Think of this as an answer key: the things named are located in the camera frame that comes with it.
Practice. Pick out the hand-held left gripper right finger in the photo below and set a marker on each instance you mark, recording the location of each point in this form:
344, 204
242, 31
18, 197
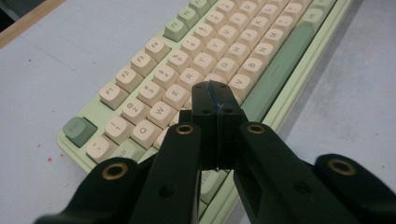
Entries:
229, 124

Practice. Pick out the cream and green mechanical keyboard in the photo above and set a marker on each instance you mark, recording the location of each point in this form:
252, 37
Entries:
236, 49

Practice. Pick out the wooden table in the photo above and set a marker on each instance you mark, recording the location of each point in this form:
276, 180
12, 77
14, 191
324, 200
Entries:
28, 23

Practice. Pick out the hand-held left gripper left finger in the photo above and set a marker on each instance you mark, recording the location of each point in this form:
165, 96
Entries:
204, 124

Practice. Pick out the white table cover board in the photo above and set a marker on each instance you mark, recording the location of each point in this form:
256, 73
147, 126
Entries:
37, 93

